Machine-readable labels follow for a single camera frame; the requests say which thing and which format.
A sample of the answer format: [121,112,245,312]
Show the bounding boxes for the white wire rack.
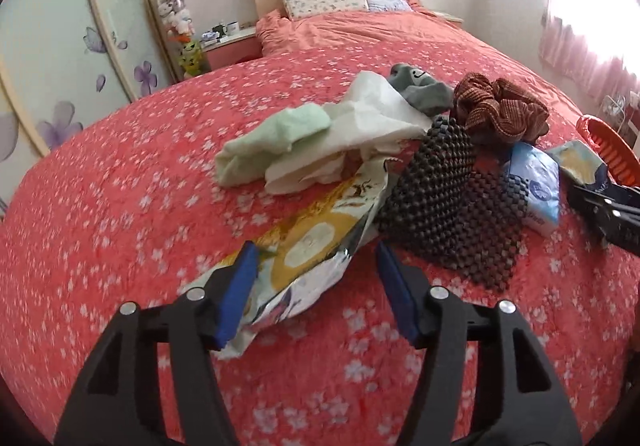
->
[599,91,639,147]

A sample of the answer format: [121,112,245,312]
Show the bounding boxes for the pink bedside table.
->
[203,27,262,70]

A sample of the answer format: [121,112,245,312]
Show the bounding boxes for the orange plastic laundry basket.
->
[576,114,640,186]

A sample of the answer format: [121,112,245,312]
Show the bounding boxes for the green plush toy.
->
[180,40,207,79]

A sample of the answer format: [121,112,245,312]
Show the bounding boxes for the red patterned scrunchie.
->
[451,72,550,145]

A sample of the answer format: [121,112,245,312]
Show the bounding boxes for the light green sock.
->
[214,104,332,187]

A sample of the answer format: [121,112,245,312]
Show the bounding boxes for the grey sock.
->
[387,64,454,117]

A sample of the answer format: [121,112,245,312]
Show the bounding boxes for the white mug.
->
[227,21,240,34]

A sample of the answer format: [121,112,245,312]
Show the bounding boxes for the floral sliding wardrobe doors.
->
[1,0,176,209]

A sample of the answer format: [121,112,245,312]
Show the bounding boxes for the plush toy display tube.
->
[155,0,195,44]

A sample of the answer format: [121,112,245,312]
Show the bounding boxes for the red floral blanket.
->
[0,44,640,446]

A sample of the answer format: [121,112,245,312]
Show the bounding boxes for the salmon pink duvet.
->
[255,5,482,58]

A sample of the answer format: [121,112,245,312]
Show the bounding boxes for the blue tissue pack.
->
[504,142,560,237]

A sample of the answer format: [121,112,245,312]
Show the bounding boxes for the black anti-slip mesh mat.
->
[375,116,528,292]

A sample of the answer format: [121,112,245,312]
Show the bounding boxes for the yellow white snack wrapper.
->
[180,156,393,361]

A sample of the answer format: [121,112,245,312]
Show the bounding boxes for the white tissue paper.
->
[265,71,433,195]

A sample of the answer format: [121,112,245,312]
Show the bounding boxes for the blue yellow snack bag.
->
[547,140,611,192]

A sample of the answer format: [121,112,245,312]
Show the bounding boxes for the right bedside table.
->
[431,10,464,24]

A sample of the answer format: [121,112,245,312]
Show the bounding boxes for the pink curtain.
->
[538,1,639,100]

